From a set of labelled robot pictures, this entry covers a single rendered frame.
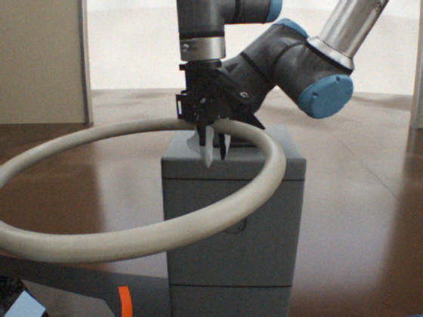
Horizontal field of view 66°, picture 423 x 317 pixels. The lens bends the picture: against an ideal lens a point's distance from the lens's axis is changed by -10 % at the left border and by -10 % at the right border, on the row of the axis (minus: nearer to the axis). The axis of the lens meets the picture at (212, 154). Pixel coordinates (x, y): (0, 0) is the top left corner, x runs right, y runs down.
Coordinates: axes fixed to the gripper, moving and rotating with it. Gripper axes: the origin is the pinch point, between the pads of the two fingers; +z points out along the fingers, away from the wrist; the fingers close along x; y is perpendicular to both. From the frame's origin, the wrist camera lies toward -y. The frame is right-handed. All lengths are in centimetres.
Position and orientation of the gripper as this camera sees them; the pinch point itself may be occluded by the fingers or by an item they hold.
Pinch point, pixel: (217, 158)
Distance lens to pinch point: 74.6
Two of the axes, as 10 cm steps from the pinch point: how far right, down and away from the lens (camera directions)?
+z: 0.6, 9.4, 3.3
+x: -6.1, 3.0, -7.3
